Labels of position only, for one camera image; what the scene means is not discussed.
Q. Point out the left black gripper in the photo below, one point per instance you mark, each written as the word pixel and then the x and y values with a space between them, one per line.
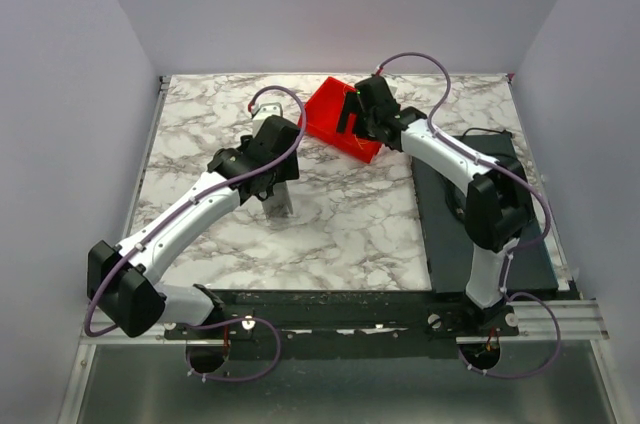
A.
pixel 275 164

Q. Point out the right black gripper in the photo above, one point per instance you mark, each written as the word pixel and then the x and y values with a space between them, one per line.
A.
pixel 350 114

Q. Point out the white plastic cable spool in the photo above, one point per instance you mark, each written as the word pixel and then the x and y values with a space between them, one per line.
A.
pixel 278 203

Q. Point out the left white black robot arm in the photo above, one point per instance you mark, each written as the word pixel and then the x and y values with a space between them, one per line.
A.
pixel 124 281

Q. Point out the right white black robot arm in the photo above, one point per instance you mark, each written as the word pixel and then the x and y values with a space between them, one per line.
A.
pixel 417 136

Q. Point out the red plastic bin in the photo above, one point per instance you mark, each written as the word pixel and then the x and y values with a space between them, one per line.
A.
pixel 322 113

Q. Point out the black flat box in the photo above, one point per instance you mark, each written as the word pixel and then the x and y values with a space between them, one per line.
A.
pixel 489 211

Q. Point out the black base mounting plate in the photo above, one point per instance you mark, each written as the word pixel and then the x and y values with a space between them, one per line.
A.
pixel 331 325

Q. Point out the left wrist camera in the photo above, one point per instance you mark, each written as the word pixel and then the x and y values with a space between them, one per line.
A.
pixel 261 112

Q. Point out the aluminium extrusion rail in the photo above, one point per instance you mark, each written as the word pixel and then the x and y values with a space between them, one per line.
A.
pixel 567 320

